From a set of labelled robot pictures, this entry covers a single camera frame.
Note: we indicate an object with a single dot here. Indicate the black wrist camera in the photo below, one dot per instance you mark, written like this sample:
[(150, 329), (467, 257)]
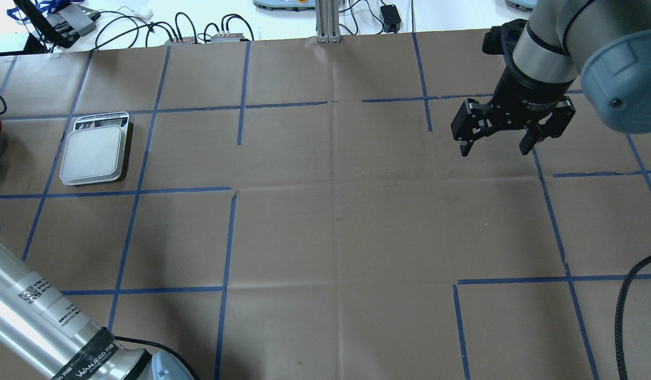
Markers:
[(501, 40)]

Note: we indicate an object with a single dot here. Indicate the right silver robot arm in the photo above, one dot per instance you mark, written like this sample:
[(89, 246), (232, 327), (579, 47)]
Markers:
[(604, 44)]

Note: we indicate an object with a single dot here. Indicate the aluminium frame post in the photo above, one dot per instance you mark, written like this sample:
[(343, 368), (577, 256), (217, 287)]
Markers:
[(327, 21)]

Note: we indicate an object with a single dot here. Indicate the black power adapter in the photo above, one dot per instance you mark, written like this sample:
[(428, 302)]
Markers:
[(391, 19)]

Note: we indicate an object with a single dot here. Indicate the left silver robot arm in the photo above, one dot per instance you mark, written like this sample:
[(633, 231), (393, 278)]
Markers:
[(54, 336)]

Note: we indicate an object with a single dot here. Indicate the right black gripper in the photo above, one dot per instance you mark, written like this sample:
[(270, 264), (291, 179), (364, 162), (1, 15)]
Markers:
[(525, 91)]

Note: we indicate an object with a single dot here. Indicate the silver digital kitchen scale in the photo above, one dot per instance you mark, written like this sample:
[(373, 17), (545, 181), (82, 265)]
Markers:
[(97, 149)]

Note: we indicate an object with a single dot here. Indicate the left blue teach pendant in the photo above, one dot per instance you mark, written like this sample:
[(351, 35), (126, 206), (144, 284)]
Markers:
[(285, 5)]

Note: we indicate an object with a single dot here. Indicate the brown paper table cover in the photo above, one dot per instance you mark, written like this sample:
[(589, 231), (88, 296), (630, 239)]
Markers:
[(300, 211)]

